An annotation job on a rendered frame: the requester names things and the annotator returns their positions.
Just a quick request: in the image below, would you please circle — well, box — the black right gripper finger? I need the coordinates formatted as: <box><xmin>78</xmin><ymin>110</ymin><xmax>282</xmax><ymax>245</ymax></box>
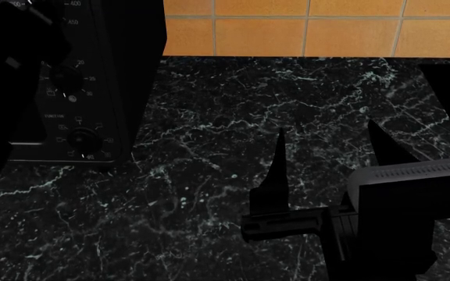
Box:
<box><xmin>366</xmin><ymin>117</ymin><xmax>422</xmax><ymax>169</ymax></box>
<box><xmin>249</xmin><ymin>126</ymin><xmax>291</xmax><ymax>213</ymax></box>

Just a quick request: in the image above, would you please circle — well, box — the black toaster oven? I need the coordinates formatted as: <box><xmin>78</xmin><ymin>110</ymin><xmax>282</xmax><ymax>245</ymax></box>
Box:
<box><xmin>0</xmin><ymin>0</ymin><xmax>170</xmax><ymax>173</ymax></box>

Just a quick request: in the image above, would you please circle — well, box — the black timer knob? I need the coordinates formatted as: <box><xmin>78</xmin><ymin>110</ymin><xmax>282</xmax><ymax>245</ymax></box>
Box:
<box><xmin>48</xmin><ymin>64</ymin><xmax>84</xmax><ymax>92</ymax></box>

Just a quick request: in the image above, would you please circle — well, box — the black function knob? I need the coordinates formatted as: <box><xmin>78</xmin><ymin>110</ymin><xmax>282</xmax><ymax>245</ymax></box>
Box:
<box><xmin>66</xmin><ymin>126</ymin><xmax>103</xmax><ymax>155</ymax></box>

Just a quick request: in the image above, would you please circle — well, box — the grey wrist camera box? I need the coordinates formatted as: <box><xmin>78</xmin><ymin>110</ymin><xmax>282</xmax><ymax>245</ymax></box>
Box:
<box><xmin>345</xmin><ymin>155</ymin><xmax>450</xmax><ymax>221</ymax></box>

